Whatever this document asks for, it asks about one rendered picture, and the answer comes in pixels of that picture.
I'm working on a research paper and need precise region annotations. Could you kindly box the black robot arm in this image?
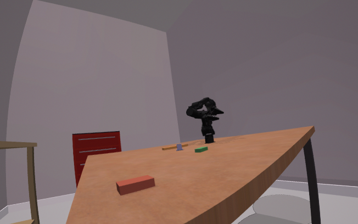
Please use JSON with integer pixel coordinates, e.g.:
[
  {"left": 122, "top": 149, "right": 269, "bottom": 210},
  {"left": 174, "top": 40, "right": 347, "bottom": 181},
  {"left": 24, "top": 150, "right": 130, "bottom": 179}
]
[{"left": 186, "top": 97, "right": 216, "bottom": 144}]

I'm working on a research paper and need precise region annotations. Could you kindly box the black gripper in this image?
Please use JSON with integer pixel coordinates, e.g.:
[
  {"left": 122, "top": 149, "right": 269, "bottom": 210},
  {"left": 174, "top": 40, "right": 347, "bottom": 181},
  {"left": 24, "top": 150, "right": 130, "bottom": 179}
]
[{"left": 199, "top": 105, "right": 224, "bottom": 126}]

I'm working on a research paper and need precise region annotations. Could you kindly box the green rectangular block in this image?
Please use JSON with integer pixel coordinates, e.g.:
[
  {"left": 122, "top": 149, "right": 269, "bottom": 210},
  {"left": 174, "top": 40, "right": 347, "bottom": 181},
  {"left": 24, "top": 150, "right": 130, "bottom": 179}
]
[{"left": 194, "top": 147, "right": 208, "bottom": 153}]

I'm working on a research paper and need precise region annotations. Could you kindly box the red rectangular block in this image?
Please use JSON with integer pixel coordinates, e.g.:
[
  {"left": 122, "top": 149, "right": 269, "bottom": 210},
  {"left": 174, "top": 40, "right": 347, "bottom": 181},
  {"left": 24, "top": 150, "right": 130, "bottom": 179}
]
[{"left": 116, "top": 175, "right": 155, "bottom": 195}]

